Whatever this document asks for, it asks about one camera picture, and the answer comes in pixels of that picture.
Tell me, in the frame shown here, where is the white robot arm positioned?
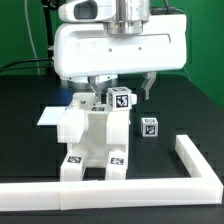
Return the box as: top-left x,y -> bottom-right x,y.
54,0 -> 187,99

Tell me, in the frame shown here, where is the white U-shaped frame obstacle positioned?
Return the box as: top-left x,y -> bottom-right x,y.
0,135 -> 223,211

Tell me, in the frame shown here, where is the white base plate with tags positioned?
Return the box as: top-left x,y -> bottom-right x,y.
37,106 -> 66,126

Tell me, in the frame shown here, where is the black cable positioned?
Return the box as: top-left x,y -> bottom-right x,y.
0,57 -> 66,75

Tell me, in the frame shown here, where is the white chair seat part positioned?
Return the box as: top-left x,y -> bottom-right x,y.
57,100 -> 130,168

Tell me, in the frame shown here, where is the black camera stand pole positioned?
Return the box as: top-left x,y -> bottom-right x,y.
41,0 -> 65,76

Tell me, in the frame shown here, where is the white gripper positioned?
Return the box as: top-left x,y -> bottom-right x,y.
54,14 -> 187,104

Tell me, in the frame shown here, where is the white chair back part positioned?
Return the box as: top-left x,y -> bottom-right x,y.
61,93 -> 137,145

